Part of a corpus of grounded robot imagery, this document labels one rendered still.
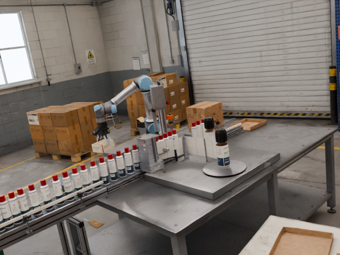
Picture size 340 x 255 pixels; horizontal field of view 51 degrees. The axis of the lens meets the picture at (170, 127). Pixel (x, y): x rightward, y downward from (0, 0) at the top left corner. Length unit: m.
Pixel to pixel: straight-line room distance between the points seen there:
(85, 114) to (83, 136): 0.40
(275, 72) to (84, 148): 3.86
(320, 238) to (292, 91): 5.43
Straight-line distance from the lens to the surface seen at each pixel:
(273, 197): 2.80
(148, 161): 2.67
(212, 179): 2.44
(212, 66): 7.78
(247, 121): 4.02
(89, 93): 9.46
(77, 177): 2.50
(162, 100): 2.91
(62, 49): 9.07
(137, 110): 7.21
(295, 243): 1.90
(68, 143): 6.32
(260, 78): 7.35
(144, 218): 2.18
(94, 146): 3.22
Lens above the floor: 1.83
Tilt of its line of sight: 14 degrees down
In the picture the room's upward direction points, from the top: 8 degrees counter-clockwise
